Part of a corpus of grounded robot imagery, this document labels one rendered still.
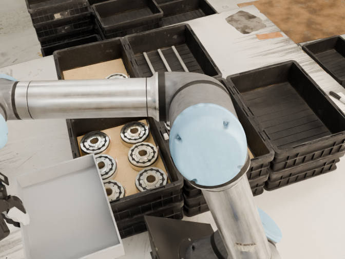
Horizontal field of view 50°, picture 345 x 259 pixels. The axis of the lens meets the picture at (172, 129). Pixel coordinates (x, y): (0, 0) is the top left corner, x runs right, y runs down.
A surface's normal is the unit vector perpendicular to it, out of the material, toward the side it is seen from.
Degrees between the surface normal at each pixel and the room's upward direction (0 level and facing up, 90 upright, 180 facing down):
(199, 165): 67
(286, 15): 1
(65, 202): 2
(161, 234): 43
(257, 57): 0
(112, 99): 49
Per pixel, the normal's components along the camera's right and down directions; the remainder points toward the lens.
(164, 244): 0.62, -0.68
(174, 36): 0.32, 0.70
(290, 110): -0.04, -0.67
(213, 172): 0.00, 0.44
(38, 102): 0.03, 0.12
